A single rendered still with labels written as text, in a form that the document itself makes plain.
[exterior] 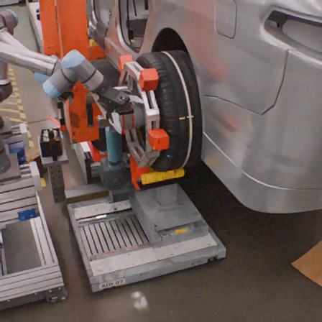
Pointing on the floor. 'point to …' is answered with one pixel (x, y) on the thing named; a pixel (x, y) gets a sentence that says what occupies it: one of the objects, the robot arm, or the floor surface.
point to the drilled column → (57, 181)
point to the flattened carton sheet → (311, 264)
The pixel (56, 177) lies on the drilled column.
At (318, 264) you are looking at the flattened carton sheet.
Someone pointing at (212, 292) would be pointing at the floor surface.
